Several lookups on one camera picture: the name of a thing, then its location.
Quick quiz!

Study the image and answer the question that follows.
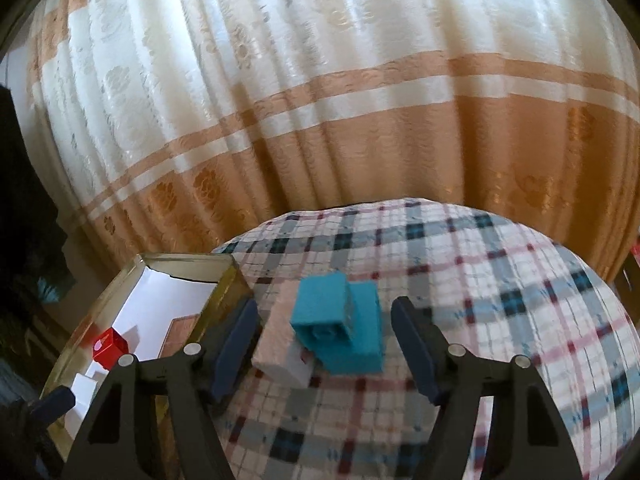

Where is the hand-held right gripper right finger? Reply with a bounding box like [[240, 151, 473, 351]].
[[390, 296, 583, 480]]

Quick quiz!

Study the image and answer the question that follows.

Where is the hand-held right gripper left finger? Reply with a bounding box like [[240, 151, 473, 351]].
[[62, 297, 261, 480]]

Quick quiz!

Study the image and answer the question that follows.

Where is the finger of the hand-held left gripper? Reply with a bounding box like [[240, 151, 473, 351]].
[[30, 385, 76, 428]]

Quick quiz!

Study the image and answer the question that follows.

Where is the white power adapter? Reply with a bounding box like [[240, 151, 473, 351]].
[[70, 371, 108, 421]]

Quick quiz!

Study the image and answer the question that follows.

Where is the pink box with white end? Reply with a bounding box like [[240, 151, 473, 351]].
[[251, 285, 317, 389]]

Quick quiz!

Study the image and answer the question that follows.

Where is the plain teal block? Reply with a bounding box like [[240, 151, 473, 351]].
[[320, 280, 385, 376]]

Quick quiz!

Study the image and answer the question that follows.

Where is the gold tin box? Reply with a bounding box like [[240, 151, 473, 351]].
[[37, 252, 256, 461]]

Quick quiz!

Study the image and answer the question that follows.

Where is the red box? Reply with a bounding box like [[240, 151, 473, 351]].
[[92, 328, 130, 371]]

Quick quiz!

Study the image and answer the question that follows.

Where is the teal block with round hole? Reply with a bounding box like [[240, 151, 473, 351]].
[[290, 272, 357, 353]]

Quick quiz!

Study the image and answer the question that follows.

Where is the white paper lining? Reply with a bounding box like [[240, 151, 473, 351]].
[[65, 267, 221, 431]]

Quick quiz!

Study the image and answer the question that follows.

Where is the plaid tablecloth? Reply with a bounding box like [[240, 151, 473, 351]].
[[210, 197, 640, 480]]

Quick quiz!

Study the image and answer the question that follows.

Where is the cream and orange floral curtain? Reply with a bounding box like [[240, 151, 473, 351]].
[[25, 0, 640, 281]]

